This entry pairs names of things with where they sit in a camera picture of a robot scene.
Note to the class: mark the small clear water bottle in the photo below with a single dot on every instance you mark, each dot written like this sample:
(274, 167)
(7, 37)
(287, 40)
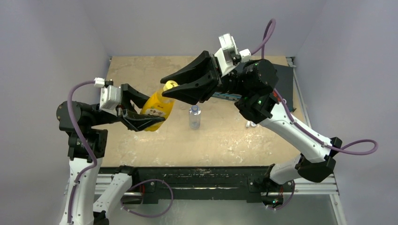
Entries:
(194, 117)

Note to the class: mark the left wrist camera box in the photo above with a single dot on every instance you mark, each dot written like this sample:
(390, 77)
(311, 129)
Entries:
(108, 90)

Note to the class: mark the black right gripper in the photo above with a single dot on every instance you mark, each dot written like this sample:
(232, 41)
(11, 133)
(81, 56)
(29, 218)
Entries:
(214, 72)

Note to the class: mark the yellow juice bottle cap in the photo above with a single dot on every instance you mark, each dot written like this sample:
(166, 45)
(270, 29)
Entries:
(169, 85)

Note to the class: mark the yellow juice bottle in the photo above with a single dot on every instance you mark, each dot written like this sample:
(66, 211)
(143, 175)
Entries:
(158, 105)

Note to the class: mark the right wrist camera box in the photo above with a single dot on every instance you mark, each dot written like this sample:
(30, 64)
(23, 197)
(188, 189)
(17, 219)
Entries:
(231, 52)

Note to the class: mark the dark network switch box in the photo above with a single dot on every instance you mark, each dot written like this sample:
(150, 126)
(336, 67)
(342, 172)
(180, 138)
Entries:
(284, 87)

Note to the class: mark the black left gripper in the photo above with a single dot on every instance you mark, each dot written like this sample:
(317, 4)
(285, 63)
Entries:
(126, 114)

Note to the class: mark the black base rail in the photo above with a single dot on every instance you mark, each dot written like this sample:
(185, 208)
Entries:
(237, 183)

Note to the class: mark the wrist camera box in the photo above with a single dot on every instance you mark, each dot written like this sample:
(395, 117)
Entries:
(231, 52)
(108, 90)

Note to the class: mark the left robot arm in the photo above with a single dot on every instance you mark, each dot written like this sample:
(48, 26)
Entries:
(87, 146)

